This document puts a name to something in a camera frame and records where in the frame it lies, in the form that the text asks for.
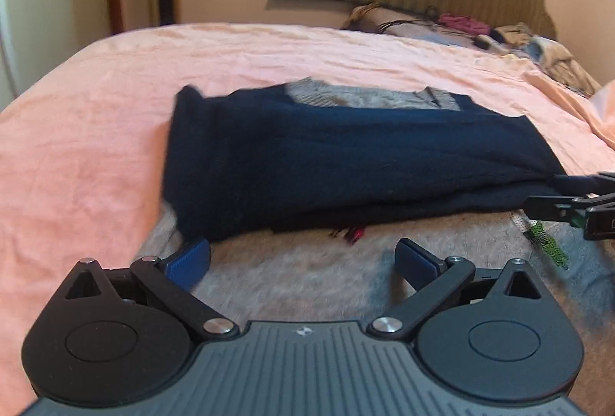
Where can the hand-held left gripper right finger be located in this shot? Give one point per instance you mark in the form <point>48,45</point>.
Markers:
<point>412,260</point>

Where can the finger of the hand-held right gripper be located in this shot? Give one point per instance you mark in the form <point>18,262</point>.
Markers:
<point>584,182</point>
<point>547,204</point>

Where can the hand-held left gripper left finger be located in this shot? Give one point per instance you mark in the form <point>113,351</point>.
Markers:
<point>188,263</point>

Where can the navy and grey small sweater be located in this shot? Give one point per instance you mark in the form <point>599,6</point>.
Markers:
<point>336,156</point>

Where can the beige patterned crumpled blanket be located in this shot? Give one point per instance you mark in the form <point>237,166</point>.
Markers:
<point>557,60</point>

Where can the small black object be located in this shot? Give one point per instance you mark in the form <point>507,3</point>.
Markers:
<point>483,42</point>

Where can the pink bed sheet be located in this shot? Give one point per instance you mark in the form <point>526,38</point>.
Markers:
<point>96,108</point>

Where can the magenta cloth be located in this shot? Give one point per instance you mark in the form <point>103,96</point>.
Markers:
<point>461,23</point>

